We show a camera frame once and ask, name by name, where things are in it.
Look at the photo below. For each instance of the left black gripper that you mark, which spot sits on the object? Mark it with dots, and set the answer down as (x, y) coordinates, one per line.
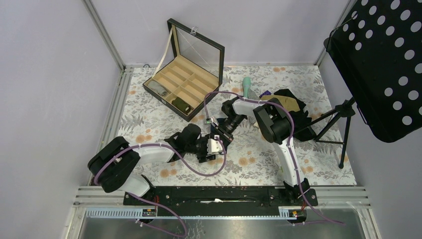
(202, 157)

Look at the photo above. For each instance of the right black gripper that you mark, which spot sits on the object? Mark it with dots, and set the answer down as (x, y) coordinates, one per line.
(224, 135)

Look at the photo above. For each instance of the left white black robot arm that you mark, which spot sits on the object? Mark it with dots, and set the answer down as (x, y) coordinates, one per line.
(113, 167)

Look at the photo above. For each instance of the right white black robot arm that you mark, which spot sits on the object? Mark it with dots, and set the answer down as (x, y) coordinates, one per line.
(276, 127)

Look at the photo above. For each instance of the floral patterned table mat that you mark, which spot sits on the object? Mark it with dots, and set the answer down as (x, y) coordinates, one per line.
(249, 159)

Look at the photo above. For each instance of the grey striped cloth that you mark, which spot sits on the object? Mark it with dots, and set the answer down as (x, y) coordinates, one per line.
(252, 95)

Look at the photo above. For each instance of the dark rolled item in box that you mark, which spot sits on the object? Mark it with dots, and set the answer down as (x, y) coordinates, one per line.
(181, 105)

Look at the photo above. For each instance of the mint green rolled cloth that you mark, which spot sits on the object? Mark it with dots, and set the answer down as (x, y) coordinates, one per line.
(246, 84)

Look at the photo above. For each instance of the purple small cloth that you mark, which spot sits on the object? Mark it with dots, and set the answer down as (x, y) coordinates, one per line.
(265, 94)

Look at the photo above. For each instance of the black wooden compartment box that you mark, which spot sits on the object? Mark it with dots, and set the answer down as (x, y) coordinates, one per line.
(195, 71)

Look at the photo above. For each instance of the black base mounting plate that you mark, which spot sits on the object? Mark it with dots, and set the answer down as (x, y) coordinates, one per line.
(219, 201)

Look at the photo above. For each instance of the tan beige cloth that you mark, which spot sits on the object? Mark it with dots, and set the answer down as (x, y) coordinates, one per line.
(290, 104)

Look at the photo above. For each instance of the grey rolled item in box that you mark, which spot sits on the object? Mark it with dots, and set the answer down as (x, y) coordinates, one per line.
(158, 88)

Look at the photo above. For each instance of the black cloth pile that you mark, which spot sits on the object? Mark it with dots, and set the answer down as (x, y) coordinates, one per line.
(301, 118)

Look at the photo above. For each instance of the black perforated panel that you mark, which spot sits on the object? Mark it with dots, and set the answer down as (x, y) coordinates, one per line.
(378, 52)

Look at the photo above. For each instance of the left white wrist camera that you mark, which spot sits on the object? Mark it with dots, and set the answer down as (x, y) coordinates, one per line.
(214, 145)

